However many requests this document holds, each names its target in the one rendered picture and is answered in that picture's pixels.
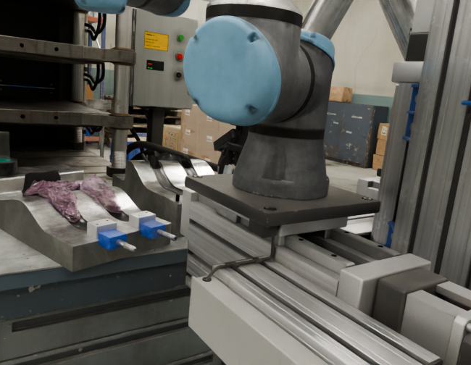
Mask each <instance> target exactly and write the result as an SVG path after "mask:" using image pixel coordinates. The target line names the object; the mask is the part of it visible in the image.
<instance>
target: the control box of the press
mask: <svg viewBox="0 0 471 365"><path fill-rule="evenodd" d="M198 23H199V21H198V20H195V19H191V18H186V17H179V16H178V17H165V16H159V15H155V14H153V13H151V12H148V11H145V10H142V9H137V8H133V14H132V33H131V49H132V50H133V51H135V52H136V64H135V65H132V66H130V88H129V107H128V114H130V115H132V110H133V107H134V106H137V107H138V108H139V109H142V111H143V113H144V114H145V116H146V118H147V134H146V141H148V142H151V143H155V144H158V145H161V146H162V142H163V129H164V119H165V118H166V116H167V115H168V114H169V113H170V111H171V110H172V112H174V111H175V110H178V109H192V106H193V99H192V98H191V95H190V93H189V92H188V89H187V86H186V82H185V78H184V72H183V60H184V55H185V51H186V46H187V45H188V42H189V40H190V38H191V37H194V36H195V34H196V29H197V28H198ZM148 161H149V163H150V165H151V167H152V168H153V169H156V158H155V156H148Z"/></svg>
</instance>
